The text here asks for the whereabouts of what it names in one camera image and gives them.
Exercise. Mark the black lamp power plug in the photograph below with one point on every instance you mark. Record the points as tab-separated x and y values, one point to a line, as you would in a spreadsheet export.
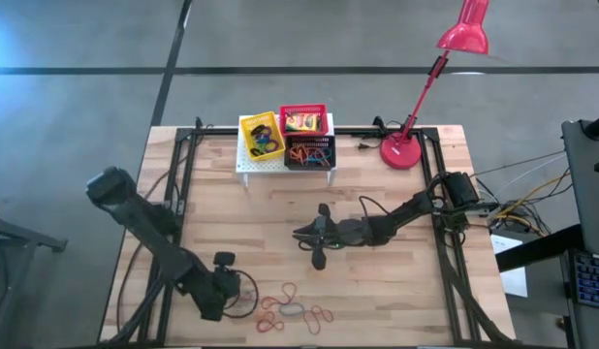
365	144

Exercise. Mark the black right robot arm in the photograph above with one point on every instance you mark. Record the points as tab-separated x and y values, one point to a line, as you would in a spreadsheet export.
406	213

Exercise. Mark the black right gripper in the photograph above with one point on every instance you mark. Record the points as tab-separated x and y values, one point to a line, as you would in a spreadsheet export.
345	232

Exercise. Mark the grey equipment cabinet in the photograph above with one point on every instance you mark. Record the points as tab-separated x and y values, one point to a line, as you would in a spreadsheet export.
585	194

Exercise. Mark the Crayola crayon box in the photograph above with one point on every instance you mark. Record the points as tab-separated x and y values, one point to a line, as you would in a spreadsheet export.
316	123
297	123

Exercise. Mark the red plastic basket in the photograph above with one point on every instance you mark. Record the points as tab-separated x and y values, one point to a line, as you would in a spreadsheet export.
281	121

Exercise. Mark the grey metal stand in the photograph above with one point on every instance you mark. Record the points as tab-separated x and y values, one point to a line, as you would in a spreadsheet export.
18	237

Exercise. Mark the black plastic basket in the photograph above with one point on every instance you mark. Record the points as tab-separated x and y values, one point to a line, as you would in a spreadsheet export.
286	152

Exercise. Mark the red desk lamp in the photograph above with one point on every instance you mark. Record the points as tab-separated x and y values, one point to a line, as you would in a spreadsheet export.
400	152

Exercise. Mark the black aluminium table frame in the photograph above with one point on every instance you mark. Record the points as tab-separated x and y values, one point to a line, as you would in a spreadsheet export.
353	131

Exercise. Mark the white paper sheet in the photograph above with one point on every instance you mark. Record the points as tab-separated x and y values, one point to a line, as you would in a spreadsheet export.
513	281

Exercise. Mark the white metal shelf riser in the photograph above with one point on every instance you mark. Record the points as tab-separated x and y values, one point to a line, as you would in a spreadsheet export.
265	166

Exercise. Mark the red rubber band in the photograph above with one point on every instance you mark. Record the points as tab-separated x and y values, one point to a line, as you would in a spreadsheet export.
263	303
261	328
313	332

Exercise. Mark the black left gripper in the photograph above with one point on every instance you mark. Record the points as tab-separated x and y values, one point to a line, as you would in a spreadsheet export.
214	291

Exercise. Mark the yellow plastic basket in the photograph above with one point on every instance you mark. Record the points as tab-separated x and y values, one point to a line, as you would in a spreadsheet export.
246	121

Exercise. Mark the keyboard with coloured keys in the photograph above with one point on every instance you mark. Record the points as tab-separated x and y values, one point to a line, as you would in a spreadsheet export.
592	281

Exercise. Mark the black metal beam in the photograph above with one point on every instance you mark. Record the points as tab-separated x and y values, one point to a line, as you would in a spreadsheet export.
537	249

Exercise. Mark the blue rubber band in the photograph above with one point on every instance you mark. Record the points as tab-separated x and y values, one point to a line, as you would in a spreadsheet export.
281	309
328	154

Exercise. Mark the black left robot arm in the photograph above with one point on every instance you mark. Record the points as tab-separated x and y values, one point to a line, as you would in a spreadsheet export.
149	228

